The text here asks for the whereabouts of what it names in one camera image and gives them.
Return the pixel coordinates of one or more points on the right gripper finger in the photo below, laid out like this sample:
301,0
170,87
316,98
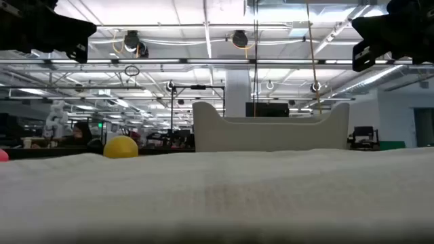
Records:
373,28

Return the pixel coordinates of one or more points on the yellow toy lemon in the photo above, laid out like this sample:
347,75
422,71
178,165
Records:
120,147

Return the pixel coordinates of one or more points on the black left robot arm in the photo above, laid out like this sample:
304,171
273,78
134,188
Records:
20,23

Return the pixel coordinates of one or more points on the long ceiling light bar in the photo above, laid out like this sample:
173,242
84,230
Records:
217,61

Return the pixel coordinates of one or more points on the orange toy carrot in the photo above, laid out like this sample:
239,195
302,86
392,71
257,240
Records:
2,156

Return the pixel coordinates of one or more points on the white plaid dish towel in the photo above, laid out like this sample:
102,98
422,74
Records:
217,196

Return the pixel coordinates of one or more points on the black equipment cart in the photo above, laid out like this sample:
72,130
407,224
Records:
364,137

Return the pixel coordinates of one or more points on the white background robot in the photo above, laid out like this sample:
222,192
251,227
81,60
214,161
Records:
56,118

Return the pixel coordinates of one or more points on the person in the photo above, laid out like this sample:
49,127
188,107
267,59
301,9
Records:
79,135

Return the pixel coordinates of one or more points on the grey square plate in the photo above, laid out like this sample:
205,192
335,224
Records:
271,135

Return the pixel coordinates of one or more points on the black stand frame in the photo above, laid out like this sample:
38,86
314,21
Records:
198,87

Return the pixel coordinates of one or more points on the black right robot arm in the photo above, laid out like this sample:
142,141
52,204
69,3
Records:
424,30

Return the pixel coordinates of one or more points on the green bin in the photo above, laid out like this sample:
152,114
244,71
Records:
392,145

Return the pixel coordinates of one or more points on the black monitor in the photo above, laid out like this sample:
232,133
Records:
268,109

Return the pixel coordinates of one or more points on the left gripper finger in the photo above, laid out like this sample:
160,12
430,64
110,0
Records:
81,32

